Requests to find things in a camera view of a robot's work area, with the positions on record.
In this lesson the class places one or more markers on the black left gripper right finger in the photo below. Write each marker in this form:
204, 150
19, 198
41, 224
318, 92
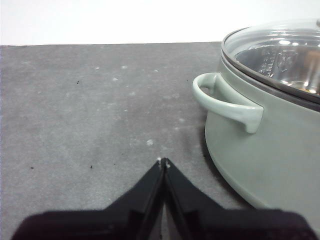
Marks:
225, 225

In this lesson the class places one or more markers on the pale green electric steamer pot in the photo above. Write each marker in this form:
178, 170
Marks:
250, 160

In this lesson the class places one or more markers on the glass steamer lid green knob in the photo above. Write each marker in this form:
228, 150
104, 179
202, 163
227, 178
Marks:
275, 42

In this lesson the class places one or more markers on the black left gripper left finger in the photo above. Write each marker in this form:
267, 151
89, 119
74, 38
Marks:
120, 222

